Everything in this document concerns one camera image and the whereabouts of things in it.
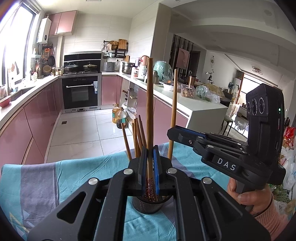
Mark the pink upper cabinet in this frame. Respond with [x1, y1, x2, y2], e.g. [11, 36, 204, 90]
[49, 11, 77, 36]

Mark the pink sleeve right forearm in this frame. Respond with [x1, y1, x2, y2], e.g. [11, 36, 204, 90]
[254, 199, 289, 240]

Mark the black mesh utensil holder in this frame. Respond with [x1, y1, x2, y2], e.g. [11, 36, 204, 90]
[132, 196, 172, 214]

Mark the white water heater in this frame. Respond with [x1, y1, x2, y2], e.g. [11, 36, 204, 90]
[37, 17, 52, 44]

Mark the black range hood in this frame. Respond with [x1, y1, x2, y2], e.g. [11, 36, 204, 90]
[63, 52, 102, 72]

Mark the steel pot on counter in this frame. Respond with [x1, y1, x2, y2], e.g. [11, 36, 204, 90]
[121, 61, 135, 75]

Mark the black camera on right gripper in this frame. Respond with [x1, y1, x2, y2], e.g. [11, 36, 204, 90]
[246, 83, 285, 167]

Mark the green round appliance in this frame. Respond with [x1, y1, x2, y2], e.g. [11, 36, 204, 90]
[154, 60, 174, 82]

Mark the bamboo chopstick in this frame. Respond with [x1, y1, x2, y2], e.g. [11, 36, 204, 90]
[168, 69, 178, 160]
[138, 115, 147, 147]
[147, 58, 154, 199]

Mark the teal grey tablecloth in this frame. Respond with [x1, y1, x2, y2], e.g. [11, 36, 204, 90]
[0, 141, 232, 241]

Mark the brown wooden chopstick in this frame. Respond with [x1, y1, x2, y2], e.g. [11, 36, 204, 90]
[121, 123, 132, 161]

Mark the right hand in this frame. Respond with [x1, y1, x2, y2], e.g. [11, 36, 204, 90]
[227, 178, 273, 216]

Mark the dark sauce bottle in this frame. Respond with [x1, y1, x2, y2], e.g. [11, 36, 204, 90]
[116, 107, 126, 129]

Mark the wooden chopstick red pattern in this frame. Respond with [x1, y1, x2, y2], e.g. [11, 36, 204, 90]
[132, 119, 140, 158]

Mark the red bowl on counter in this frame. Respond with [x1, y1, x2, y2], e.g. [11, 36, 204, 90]
[0, 95, 11, 108]

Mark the cooking oil bottle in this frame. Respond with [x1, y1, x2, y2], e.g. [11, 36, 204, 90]
[112, 103, 120, 123]

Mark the black built-in oven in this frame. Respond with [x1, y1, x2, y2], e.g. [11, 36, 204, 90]
[60, 73, 102, 113]

